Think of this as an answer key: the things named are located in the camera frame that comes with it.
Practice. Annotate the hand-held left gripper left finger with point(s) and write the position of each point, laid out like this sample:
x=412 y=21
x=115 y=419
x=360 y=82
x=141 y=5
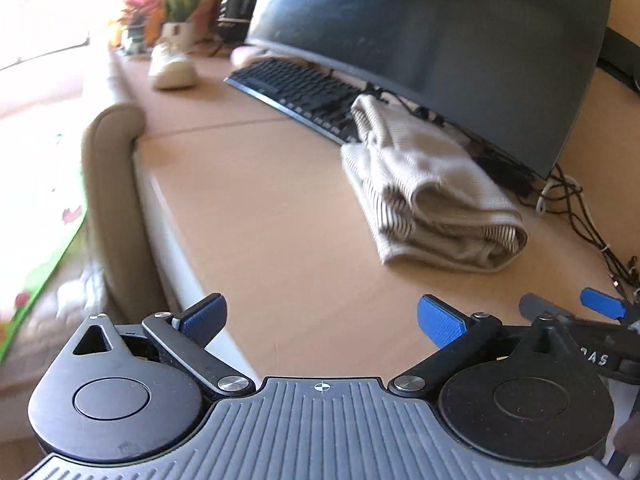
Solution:
x=202 y=321

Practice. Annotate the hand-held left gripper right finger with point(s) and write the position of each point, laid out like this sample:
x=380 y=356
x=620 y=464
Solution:
x=442 y=324

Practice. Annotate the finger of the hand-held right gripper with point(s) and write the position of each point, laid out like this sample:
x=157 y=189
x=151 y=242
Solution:
x=602 y=302
x=530 y=305

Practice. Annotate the grey striped long-sleeve shirt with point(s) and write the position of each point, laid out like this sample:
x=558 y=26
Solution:
x=430 y=170

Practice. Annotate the person's right hand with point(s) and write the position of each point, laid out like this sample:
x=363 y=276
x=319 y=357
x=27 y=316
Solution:
x=629 y=427

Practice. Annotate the black power adapter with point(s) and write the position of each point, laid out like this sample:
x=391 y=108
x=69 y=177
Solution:
x=505 y=175

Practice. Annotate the colourful play mat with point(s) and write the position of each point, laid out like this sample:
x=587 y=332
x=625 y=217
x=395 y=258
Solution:
x=60 y=250

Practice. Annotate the black power strip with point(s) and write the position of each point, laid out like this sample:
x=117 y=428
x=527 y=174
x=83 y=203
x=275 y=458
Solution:
x=620 y=55

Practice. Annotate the small white shoe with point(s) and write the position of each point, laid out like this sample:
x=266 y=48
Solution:
x=170 y=70

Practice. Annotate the black keyboard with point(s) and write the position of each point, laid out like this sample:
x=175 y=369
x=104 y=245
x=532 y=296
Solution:
x=295 y=85

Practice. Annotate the curved black monitor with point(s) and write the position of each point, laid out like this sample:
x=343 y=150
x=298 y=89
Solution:
x=425 y=25

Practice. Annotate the black speaker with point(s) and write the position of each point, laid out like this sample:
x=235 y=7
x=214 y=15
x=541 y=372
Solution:
x=237 y=10

